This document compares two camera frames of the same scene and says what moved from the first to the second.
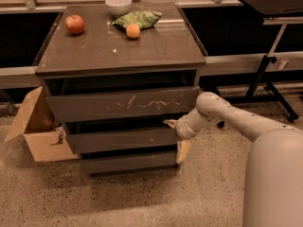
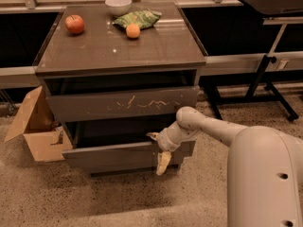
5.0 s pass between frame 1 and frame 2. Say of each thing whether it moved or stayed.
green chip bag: stayed
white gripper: moved
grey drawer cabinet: stayed
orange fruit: stayed
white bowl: stayed
